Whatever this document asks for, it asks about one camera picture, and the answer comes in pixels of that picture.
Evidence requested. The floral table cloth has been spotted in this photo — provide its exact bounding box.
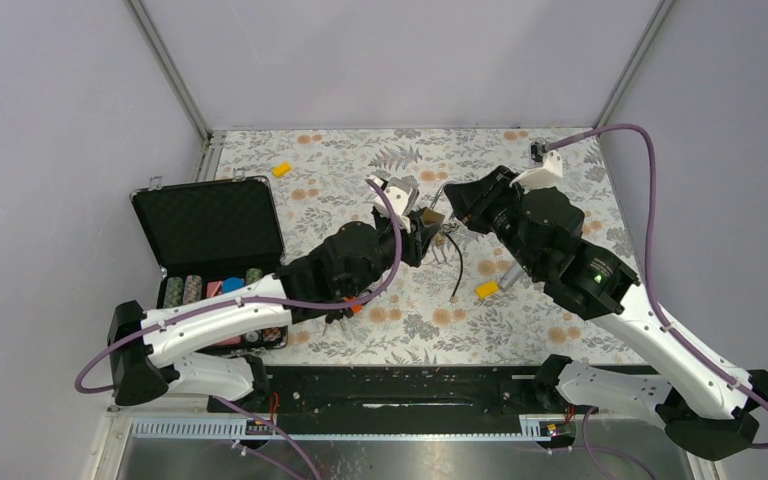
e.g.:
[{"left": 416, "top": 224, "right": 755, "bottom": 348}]
[{"left": 216, "top": 128, "right": 639, "bottom": 365}]

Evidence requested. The black poker chip case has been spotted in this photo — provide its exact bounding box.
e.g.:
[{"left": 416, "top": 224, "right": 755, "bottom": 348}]
[{"left": 130, "top": 174, "right": 290, "bottom": 351}]

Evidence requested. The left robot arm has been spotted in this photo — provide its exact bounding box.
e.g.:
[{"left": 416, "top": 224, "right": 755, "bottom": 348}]
[{"left": 109, "top": 208, "right": 444, "bottom": 411}]

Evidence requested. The yellow block near case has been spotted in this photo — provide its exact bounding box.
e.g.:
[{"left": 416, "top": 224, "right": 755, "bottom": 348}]
[{"left": 272, "top": 163, "right": 292, "bottom": 178}]

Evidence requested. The black cord with fob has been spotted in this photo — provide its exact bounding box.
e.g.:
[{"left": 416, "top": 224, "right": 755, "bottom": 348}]
[{"left": 442, "top": 225, "right": 465, "bottom": 304}]

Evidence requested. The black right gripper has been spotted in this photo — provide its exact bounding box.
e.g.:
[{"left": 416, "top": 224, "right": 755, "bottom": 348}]
[{"left": 442, "top": 163, "right": 546, "bottom": 277}]

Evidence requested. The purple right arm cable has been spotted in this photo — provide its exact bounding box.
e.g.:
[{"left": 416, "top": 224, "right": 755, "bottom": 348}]
[{"left": 546, "top": 123, "right": 768, "bottom": 450}]

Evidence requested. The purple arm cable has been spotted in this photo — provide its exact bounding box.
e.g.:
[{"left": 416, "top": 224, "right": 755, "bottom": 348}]
[
  {"left": 546, "top": 123, "right": 768, "bottom": 450},
  {"left": 74, "top": 178, "right": 404, "bottom": 396}
]

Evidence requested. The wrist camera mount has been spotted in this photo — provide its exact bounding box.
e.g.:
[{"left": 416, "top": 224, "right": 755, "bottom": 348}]
[
  {"left": 368, "top": 175, "right": 419, "bottom": 234},
  {"left": 509, "top": 141, "right": 563, "bottom": 190}
]

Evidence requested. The grey marker yellow cap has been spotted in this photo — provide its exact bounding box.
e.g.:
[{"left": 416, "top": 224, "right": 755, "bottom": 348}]
[{"left": 476, "top": 264, "right": 525, "bottom": 299}]

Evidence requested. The large brass padlock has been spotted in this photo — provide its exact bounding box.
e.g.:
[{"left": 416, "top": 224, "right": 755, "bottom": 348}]
[{"left": 421, "top": 183, "right": 446, "bottom": 226}]

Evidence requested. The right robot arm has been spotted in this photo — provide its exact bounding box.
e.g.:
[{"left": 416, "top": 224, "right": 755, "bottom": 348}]
[{"left": 443, "top": 166, "right": 768, "bottom": 461}]

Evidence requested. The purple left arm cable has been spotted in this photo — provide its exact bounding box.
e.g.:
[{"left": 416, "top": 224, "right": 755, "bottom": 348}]
[{"left": 74, "top": 178, "right": 404, "bottom": 396}]

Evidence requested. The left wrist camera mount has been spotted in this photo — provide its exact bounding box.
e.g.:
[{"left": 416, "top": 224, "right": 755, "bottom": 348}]
[{"left": 368, "top": 175, "right": 419, "bottom": 234}]

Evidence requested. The small orange black padlock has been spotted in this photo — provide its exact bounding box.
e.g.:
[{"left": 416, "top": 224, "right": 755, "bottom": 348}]
[{"left": 322, "top": 297, "right": 364, "bottom": 335}]

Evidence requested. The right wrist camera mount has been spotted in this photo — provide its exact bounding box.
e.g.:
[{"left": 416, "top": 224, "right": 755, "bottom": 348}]
[{"left": 509, "top": 141, "right": 563, "bottom": 190}]

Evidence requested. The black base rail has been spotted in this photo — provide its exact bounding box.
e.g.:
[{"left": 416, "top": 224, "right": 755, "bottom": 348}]
[{"left": 239, "top": 365, "right": 570, "bottom": 437}]

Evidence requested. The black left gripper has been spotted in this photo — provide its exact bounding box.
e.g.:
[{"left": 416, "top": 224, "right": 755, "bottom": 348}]
[{"left": 348, "top": 204, "right": 440, "bottom": 297}]

